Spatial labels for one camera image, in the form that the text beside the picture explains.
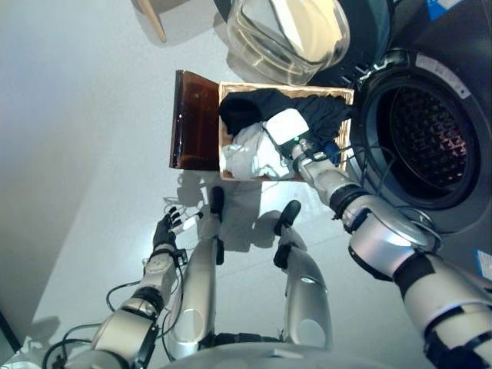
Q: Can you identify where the round glass washer door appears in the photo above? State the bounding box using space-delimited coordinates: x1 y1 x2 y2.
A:
213 0 393 86

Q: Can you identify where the grey robot torso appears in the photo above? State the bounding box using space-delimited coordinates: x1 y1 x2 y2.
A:
161 332 385 369

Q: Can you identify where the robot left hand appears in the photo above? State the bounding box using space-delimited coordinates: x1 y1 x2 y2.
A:
152 206 204 253

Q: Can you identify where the dark blue garment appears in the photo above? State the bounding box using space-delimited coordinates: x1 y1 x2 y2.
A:
318 140 344 165

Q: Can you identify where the grey board with black edge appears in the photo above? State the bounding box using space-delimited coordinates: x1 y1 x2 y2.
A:
0 307 24 354

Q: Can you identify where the white cable on floor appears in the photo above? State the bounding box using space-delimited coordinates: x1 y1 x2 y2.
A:
163 195 201 232

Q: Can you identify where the black garment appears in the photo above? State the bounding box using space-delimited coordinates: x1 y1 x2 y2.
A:
291 95 357 155
218 88 301 138

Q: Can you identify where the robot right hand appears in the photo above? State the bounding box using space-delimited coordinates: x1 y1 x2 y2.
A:
264 108 320 159

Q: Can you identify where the grey front-load washing machine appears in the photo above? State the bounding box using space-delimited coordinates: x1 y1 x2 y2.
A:
307 0 492 276

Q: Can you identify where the white chair with wooden legs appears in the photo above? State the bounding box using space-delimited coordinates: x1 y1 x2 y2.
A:
130 0 216 43

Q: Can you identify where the rectangular wicker laundry basket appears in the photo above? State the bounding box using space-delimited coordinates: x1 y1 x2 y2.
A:
218 81 355 181

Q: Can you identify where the white garment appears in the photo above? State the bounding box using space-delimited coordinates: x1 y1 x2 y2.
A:
221 121 299 180

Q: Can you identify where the silver robot right leg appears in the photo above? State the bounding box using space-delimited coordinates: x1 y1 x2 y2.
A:
273 199 334 351

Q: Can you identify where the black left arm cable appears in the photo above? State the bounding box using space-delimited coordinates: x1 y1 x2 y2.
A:
42 264 186 369

